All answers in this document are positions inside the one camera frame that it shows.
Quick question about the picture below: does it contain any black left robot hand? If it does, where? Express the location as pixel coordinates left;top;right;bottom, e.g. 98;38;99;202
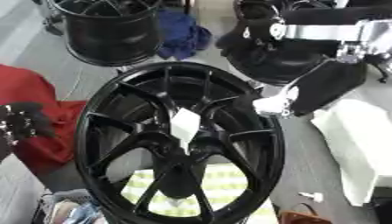
0;101;57;163

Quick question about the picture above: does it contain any black spoked wheel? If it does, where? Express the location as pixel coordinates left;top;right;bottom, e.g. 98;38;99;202
73;60;287;224

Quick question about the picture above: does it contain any black wheel rim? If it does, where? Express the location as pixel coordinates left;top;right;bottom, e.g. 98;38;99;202
214;0;340;87
45;0;165;67

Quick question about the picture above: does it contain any white pin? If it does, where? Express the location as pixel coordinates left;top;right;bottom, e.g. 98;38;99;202
168;107;202;156
297;191;325;203

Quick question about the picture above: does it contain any red fabric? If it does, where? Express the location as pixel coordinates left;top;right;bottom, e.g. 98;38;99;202
0;63;89;177

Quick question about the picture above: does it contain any bin with clutter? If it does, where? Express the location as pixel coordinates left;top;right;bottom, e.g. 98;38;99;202
31;188;106;224

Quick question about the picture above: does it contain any blue cloth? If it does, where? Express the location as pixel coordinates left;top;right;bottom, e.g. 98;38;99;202
154;8;214;61

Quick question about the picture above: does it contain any brown bag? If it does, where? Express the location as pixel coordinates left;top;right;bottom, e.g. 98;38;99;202
278;209;334;224

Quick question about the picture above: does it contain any white cloth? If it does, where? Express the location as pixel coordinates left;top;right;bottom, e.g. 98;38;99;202
309;88;392;207

